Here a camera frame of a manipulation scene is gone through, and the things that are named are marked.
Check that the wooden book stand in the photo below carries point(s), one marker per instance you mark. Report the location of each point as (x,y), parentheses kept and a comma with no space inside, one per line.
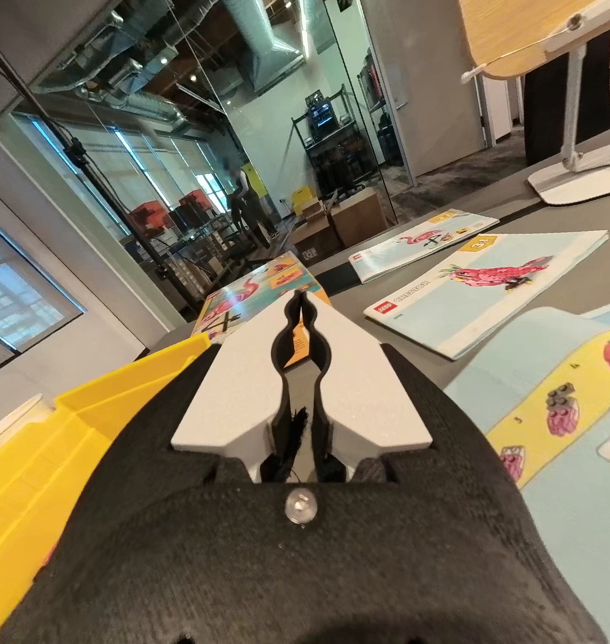
(511,35)

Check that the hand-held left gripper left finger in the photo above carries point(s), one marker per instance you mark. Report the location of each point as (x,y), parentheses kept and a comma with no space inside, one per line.
(224,402)

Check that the bird cover instruction booklet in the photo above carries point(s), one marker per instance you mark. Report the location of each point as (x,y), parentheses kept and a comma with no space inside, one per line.
(461,312)

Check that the toy brick set box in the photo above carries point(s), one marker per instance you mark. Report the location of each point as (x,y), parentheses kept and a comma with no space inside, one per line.
(244,297)

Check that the yellow plastic bin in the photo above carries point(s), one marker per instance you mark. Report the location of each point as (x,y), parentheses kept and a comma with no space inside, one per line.
(33,453)

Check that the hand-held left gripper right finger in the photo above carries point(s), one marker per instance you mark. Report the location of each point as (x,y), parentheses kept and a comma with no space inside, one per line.
(370,402)

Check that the black metal shelf rack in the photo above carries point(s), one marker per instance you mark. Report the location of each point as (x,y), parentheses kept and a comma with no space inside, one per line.
(330,141)

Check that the cardboard box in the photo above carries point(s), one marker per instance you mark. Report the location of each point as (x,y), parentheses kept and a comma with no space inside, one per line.
(315,241)
(360,216)

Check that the red hooded machine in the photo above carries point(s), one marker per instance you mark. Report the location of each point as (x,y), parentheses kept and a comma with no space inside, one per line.
(146,219)
(191,204)

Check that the black tripod pole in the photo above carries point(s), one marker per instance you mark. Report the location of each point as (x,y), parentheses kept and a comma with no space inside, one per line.
(98,176)

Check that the flamingo cover instruction booklet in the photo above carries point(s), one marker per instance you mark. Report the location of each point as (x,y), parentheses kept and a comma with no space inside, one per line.
(415,246)

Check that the open instruction booklet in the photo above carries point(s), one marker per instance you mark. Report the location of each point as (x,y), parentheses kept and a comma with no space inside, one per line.
(576,503)

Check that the silver air duct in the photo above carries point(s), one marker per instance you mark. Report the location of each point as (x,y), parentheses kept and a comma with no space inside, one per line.
(269,45)

